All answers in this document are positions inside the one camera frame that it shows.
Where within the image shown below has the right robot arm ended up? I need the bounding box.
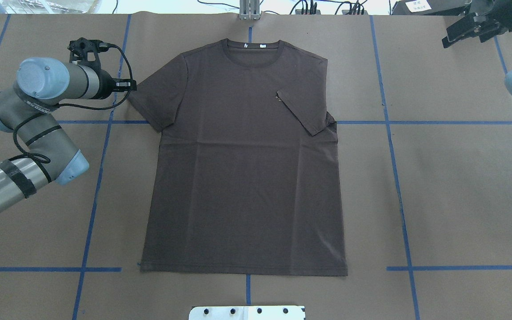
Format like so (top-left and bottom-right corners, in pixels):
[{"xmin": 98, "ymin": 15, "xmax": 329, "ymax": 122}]
[{"xmin": 442, "ymin": 0, "xmax": 512, "ymax": 95}]

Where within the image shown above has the aluminium frame post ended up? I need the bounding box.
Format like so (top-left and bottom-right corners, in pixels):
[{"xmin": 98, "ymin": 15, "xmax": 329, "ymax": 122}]
[{"xmin": 239, "ymin": 0, "xmax": 262, "ymax": 20}]

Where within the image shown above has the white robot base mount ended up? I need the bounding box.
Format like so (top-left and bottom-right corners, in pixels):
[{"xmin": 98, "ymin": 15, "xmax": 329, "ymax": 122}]
[{"xmin": 188, "ymin": 305, "xmax": 306, "ymax": 320}]

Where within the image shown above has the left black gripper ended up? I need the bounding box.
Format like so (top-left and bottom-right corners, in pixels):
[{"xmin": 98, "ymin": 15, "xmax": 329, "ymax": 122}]
[{"xmin": 68, "ymin": 38, "xmax": 137, "ymax": 92}]

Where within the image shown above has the dark brown t-shirt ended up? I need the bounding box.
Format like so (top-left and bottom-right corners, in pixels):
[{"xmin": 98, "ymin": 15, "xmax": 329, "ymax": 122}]
[{"xmin": 129, "ymin": 39, "xmax": 348, "ymax": 277}]

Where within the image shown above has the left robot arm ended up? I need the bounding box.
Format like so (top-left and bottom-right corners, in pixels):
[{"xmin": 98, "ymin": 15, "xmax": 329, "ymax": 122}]
[{"xmin": 0, "ymin": 38, "xmax": 137, "ymax": 213}]

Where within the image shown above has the grey usb hub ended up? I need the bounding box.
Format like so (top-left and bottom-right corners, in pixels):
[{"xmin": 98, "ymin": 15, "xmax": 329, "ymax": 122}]
[
  {"xmin": 289, "ymin": 0, "xmax": 320, "ymax": 16},
  {"xmin": 337, "ymin": 0, "xmax": 368, "ymax": 16}
]

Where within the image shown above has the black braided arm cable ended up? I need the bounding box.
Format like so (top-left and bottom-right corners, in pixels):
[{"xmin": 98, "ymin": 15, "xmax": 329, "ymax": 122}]
[{"xmin": 12, "ymin": 42, "xmax": 134, "ymax": 165}]

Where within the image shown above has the dark box with white label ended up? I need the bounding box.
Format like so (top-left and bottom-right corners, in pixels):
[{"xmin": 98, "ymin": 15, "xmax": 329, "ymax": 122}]
[{"xmin": 391, "ymin": 0, "xmax": 471, "ymax": 16}]

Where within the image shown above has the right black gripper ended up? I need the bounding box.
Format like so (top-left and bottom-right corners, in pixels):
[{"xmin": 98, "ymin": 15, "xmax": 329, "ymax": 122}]
[{"xmin": 442, "ymin": 0, "xmax": 512, "ymax": 48}]

